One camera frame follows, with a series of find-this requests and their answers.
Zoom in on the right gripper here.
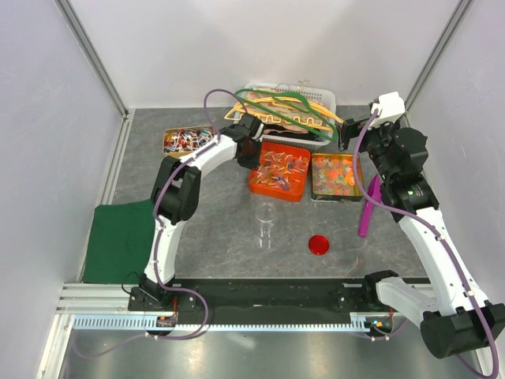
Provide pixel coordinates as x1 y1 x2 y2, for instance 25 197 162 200
336 114 401 182

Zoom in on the orange tray of lollipops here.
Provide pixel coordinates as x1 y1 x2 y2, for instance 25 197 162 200
249 141 311 202

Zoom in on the gold tin of gummies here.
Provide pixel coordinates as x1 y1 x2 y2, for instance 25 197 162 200
311 153 362 202

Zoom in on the purple plastic scoop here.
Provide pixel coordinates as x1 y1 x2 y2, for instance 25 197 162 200
358 174 381 238

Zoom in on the gold tin of candies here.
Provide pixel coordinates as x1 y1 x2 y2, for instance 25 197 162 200
162 126 215 158

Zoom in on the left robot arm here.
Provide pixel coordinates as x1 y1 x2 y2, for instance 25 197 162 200
128 114 264 311

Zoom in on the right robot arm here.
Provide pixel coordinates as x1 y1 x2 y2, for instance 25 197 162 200
339 119 504 363

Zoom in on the black garment in basket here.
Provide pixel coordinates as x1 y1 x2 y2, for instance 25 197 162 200
263 123 332 142

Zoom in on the orange clothes hanger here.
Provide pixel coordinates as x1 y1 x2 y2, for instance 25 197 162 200
224 97 342 131

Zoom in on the floral pink cloth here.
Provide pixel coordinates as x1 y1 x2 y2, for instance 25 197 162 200
243 91 328 135

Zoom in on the yellow clothes hanger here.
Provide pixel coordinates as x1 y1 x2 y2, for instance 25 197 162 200
232 93 349 134

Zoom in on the white plastic basket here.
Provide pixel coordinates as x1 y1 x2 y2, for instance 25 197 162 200
224 83 344 152

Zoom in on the green clothes hanger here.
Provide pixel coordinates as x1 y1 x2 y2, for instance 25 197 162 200
233 88 340 141

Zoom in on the clear glass jar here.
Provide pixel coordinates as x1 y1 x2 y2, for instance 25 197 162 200
256 202 277 250

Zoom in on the red jar lid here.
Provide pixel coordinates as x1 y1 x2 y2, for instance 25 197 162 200
308 235 330 256

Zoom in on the green cloth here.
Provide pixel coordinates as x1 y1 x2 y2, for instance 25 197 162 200
82 200 155 285

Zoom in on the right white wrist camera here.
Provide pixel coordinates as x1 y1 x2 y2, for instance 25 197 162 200
369 92 406 129

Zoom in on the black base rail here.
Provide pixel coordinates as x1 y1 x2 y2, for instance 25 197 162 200
125 276 433 317

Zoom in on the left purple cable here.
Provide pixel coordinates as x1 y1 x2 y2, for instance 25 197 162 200
70 88 261 358

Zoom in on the purple cable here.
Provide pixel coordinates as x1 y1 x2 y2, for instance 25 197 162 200
70 88 261 358
352 110 500 378

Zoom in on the grey cable duct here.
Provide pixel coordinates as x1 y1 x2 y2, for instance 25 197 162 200
73 313 385 332

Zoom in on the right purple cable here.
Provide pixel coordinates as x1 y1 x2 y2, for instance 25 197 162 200
352 110 500 378

